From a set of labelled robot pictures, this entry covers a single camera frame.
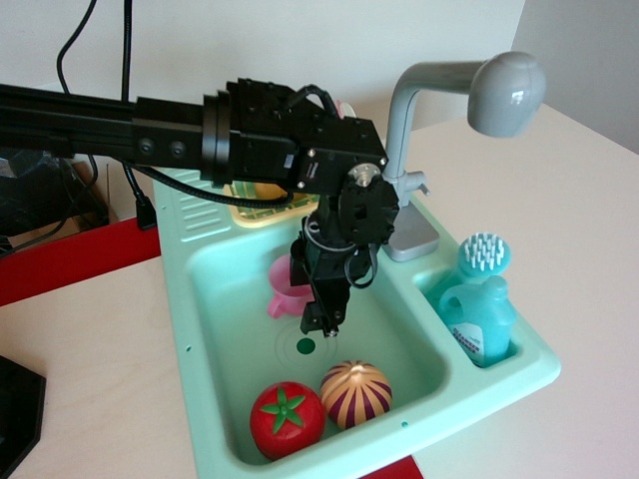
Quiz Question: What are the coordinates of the yellow dish drying rack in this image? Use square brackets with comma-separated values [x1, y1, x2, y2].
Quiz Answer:
[224, 181, 320, 229]

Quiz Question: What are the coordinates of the striped toy onion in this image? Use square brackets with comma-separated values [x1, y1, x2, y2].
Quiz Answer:
[319, 360, 393, 430]

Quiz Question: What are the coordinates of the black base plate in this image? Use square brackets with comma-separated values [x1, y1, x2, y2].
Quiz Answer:
[1, 356, 46, 478]

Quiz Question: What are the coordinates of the pink toy cup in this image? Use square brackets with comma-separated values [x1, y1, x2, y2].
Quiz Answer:
[267, 254, 315, 319]

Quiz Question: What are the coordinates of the grey toy faucet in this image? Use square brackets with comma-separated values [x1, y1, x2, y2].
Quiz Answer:
[383, 51, 547, 262]

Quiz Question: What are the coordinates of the red toy tomato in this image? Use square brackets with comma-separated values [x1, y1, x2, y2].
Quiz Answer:
[250, 381, 325, 461]

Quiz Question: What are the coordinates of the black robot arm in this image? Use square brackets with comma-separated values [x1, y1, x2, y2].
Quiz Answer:
[1, 79, 399, 337]

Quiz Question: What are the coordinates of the yellow toy bowl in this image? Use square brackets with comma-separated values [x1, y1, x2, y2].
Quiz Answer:
[254, 183, 287, 201]

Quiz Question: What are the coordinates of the red table edge strip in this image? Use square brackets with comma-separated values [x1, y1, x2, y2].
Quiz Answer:
[1, 220, 161, 305]

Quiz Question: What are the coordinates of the teal detergent bottle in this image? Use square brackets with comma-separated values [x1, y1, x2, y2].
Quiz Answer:
[437, 275, 517, 368]

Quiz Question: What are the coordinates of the black braided cable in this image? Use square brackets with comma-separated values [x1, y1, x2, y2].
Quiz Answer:
[119, 0, 296, 232]

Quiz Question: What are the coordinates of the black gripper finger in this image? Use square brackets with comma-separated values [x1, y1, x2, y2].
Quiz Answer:
[321, 289, 349, 337]
[300, 300, 323, 334]

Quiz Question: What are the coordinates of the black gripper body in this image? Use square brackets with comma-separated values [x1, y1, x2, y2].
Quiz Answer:
[290, 210, 379, 312]

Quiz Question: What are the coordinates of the black bag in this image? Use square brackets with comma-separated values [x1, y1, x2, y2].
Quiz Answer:
[1, 148, 108, 237]

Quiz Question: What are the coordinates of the teal scrub brush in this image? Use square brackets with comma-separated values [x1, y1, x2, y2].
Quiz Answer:
[453, 233, 512, 283]

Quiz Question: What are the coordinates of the black power cable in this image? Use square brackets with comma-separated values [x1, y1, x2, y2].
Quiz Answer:
[55, 0, 109, 211]

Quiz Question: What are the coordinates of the mint green toy sink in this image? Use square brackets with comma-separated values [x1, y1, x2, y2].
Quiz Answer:
[154, 184, 560, 478]

